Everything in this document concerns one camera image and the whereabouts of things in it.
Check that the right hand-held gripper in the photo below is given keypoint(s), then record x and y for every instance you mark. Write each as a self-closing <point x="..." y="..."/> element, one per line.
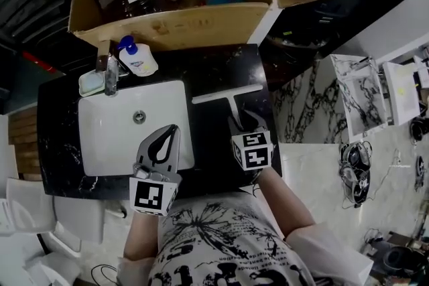
<point x="256" y="155"/>

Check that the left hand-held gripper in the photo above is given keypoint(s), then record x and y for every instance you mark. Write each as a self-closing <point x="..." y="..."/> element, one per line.
<point x="147" y="196"/>

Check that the white squeegee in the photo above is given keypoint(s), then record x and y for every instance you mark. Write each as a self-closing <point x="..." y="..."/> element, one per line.
<point x="228" y="95"/>

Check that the person's left forearm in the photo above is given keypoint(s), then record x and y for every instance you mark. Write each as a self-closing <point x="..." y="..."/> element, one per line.
<point x="140" y="237"/>

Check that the person's right forearm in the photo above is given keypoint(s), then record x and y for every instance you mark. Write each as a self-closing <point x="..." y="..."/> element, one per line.
<point x="285" y="204"/>

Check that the white rectangular sink basin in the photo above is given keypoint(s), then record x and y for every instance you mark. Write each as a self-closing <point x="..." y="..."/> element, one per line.
<point x="107" y="140"/>

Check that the black marble vanity table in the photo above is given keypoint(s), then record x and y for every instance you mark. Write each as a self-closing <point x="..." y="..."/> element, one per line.
<point x="214" y="67"/>

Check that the chrome faucet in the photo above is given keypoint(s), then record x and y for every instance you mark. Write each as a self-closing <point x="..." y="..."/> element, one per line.
<point x="110" y="77"/>

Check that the soap bottle with blue pump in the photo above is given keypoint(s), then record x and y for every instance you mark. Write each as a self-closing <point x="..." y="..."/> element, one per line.
<point x="140" y="60"/>

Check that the black cabinet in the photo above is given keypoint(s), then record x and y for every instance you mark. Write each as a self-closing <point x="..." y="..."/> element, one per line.
<point x="295" y="40"/>

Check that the white soap dish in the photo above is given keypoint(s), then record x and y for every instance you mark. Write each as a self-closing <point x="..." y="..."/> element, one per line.
<point x="90" y="83"/>

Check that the person's white printed shirt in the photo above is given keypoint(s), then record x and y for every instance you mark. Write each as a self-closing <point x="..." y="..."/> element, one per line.
<point x="221" y="244"/>

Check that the marble pattern cabinet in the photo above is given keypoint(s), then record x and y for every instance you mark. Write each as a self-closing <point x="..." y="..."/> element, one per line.
<point x="362" y="100"/>

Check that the grey office chair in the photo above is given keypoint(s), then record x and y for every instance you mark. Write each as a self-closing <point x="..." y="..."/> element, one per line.
<point x="30" y="207"/>

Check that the red fire extinguisher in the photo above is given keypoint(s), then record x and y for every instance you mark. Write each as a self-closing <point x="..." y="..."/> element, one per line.
<point x="38" y="62"/>

